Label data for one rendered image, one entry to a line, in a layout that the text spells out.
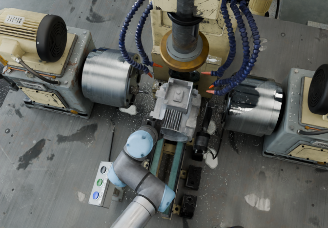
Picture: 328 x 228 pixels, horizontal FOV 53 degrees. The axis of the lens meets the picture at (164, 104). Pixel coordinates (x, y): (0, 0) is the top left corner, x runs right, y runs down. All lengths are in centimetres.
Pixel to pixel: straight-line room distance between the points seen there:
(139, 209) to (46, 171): 79
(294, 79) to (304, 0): 191
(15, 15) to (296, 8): 242
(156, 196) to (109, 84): 56
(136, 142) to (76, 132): 74
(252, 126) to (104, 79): 63
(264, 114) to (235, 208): 48
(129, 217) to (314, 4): 269
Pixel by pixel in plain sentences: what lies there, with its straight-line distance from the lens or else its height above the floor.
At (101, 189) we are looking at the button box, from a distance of 132.
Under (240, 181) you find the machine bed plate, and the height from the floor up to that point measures 80.
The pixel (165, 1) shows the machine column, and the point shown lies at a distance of 97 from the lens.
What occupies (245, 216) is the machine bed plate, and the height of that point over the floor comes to 80.
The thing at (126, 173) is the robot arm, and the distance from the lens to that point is 104.
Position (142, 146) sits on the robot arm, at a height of 140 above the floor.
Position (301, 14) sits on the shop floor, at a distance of 318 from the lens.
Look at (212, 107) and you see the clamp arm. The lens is 120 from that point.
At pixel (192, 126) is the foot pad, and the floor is 107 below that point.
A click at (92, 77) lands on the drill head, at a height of 115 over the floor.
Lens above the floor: 235
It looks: 68 degrees down
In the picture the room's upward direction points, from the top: 3 degrees counter-clockwise
